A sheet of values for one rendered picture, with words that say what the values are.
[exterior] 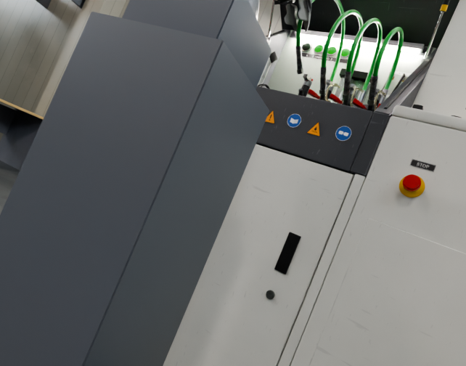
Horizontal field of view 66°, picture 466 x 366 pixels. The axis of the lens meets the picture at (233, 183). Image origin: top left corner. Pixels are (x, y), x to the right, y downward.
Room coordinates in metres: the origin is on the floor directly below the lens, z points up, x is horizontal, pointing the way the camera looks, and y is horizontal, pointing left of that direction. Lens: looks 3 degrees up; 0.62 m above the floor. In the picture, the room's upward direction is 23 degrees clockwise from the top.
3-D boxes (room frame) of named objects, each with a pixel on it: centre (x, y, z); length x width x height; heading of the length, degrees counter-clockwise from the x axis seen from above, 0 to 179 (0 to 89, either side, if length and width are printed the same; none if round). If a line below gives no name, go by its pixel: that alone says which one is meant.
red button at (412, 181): (0.78, -0.36, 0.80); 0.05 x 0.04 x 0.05; 61
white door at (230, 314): (1.02, 0.02, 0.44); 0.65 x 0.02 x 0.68; 61
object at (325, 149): (1.03, 0.01, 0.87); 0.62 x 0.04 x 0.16; 61
